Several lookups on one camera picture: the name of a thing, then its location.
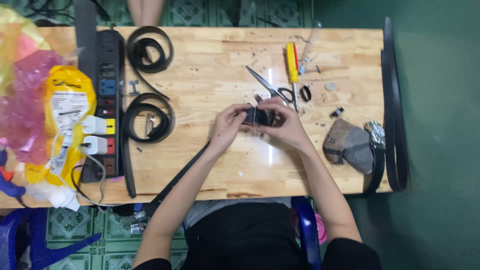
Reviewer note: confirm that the pink plastic object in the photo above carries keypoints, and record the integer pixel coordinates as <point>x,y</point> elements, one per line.
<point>321,227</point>

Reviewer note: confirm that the person's right hand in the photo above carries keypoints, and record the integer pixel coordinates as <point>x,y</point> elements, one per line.
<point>290,129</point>

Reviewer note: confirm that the white charger plug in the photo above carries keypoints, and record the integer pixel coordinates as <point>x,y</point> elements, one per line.
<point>94,145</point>
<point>93,125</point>

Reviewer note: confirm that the person's left hand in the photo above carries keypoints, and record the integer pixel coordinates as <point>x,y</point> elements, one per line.
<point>225,129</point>

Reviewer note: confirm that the black belts hanging over edge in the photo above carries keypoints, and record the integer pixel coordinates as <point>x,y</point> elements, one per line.
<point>393,112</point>

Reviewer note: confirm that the white plastic bag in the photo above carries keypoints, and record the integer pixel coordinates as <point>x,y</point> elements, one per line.
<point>56,195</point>

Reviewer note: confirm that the small black metal clip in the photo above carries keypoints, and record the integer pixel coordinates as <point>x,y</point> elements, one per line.
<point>337,111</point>

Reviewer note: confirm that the black power strip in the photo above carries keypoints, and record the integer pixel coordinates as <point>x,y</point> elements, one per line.
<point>108,71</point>

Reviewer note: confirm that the small grey round disc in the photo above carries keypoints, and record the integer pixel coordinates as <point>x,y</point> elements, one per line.
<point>330,86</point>

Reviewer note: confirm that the black belt with silver buckle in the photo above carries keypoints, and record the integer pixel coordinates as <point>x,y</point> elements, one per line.
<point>378,168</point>

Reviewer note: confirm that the small silver buckle part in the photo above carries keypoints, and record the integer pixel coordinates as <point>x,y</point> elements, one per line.
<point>133,88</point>

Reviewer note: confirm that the yellow plastic parcel bag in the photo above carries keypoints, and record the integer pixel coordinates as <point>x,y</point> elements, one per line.
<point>69,84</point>

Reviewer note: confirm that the grey brown cloth pouch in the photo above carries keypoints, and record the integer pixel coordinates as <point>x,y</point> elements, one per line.
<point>348,144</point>

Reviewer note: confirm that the translucent yellow plastic bag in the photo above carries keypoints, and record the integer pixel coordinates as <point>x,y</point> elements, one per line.
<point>15,33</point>

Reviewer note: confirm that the shiny silver belt buckle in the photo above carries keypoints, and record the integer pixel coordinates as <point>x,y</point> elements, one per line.
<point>375,133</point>

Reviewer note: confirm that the large coiled black belt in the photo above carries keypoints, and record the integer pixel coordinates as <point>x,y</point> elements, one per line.
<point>168,120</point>

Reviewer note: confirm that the pink plastic bag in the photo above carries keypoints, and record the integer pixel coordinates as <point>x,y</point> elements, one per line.
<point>26,112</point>

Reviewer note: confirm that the person's torso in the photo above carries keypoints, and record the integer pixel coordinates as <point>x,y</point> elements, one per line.
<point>243,236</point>

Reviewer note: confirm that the black belt buckle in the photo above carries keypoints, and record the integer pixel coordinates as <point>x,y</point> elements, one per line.
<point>258,117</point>

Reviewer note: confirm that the small coiled black belt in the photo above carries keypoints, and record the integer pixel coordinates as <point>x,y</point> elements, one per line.
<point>165,48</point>

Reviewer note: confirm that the blue plastic stool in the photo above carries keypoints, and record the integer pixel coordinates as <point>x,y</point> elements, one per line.
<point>41,240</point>

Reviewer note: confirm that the slim silver belt buckle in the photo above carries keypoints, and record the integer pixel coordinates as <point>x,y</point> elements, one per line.
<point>149,125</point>

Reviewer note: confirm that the blue and red toy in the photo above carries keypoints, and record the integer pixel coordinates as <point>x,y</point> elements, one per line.
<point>9,183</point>

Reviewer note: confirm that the blue plastic chair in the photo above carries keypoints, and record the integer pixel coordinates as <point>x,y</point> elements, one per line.
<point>309,232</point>

